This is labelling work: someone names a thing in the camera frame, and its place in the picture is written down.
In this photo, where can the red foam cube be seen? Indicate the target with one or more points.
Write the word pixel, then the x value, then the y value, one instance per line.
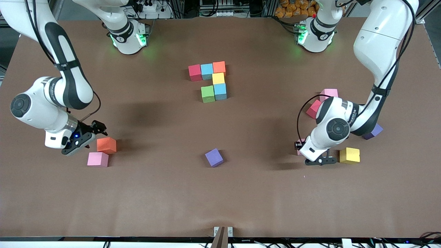
pixel 313 109
pixel 195 73

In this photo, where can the orange fruit net bag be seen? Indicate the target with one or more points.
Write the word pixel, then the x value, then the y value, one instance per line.
pixel 293 8

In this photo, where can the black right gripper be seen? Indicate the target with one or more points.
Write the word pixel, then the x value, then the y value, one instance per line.
pixel 86 130

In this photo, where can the pink foam cube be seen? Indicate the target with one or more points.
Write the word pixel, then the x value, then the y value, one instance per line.
pixel 98 159
pixel 303 142
pixel 330 92

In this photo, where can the white plastic box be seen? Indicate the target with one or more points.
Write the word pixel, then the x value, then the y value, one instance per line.
pixel 346 244

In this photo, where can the blue foam cube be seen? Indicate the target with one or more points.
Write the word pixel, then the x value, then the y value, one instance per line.
pixel 220 91
pixel 206 71

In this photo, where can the orange foam cube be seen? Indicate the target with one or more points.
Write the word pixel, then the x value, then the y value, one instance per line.
pixel 219 67
pixel 106 145

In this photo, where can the yellow foam cube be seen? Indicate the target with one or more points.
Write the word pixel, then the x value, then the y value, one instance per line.
pixel 218 78
pixel 349 155

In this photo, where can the green foam cube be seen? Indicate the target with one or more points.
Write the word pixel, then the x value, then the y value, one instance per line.
pixel 207 94

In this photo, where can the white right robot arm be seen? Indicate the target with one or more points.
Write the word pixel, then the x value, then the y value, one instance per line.
pixel 41 106

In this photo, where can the metal table edge bracket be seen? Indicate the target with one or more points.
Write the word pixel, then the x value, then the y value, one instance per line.
pixel 216 230

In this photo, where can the white power strip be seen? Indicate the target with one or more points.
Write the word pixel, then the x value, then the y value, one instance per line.
pixel 151 8

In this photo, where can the white equipment rack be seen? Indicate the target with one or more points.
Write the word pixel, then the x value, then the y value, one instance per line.
pixel 220 13

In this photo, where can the purple foam cube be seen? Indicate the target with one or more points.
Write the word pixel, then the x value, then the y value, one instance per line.
pixel 214 158
pixel 376 132

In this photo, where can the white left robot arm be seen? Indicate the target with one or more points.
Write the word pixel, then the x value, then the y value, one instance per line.
pixel 379 41

